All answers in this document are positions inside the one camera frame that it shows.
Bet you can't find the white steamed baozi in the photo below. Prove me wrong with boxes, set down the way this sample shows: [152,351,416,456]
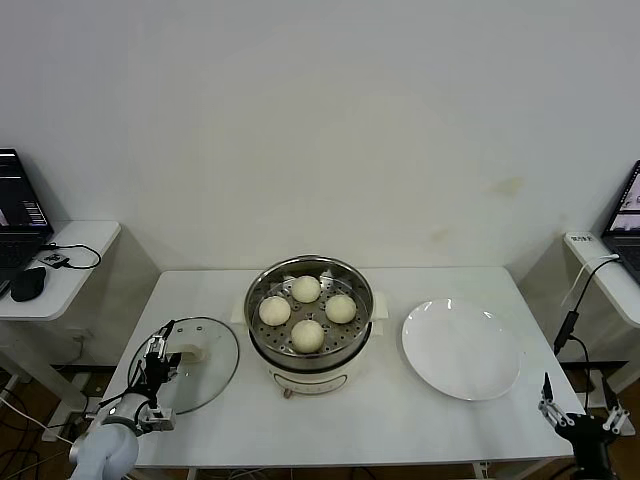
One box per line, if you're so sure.
[291,274,321,304]
[258,295,292,326]
[324,293,357,324]
[290,319,325,354]

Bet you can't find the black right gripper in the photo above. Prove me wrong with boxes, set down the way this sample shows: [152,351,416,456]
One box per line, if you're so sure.
[537,371,636,480]

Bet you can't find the white side desk with mouse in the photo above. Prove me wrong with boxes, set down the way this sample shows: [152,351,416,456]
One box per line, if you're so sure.
[0,219,162,442]

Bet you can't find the black power cable with brick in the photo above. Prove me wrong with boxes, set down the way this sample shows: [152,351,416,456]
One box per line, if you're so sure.
[552,255,624,411]

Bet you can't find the black computer mouse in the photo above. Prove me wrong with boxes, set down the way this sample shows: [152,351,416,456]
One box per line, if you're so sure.
[9,266,47,303]

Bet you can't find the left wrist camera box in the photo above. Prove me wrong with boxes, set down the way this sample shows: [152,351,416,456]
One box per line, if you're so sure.
[133,407,176,434]

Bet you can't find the white side desk with label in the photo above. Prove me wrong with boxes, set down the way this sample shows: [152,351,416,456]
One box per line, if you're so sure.
[519,231,640,436]

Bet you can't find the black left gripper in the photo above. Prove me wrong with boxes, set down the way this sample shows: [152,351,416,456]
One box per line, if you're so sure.
[130,319,184,402]

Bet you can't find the cream electric cooking pot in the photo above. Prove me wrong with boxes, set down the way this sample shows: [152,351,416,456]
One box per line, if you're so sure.
[248,322,374,401]

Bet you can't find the black laptop with dark screen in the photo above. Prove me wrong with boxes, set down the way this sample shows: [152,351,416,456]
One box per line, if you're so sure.
[0,147,55,297]

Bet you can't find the thin black desk cable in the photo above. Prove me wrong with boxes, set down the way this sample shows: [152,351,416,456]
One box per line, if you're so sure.
[43,242,102,271]

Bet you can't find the white laptop cable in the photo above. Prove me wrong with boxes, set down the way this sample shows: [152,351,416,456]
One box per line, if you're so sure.
[561,253,622,307]

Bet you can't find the round white plate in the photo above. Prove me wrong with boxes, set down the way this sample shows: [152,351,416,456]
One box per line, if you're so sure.
[401,297,522,401]

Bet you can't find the round glass pot lid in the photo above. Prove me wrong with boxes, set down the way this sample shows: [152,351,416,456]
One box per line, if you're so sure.
[126,315,241,417]

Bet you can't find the black laptop with bright screen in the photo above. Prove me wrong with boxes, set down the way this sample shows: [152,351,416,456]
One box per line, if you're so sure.
[601,159,640,282]

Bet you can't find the perforated steel steamer basket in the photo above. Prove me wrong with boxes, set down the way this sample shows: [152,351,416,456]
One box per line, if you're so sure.
[229,254,390,369]

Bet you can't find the small black usb adapter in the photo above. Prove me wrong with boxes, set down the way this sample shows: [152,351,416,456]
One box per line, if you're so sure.
[38,251,70,271]

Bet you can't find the white floor cable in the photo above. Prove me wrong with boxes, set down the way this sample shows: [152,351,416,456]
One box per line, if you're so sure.
[0,394,84,446]

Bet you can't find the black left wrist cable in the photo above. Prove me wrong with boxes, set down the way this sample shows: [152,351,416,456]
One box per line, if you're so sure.
[97,367,151,417]

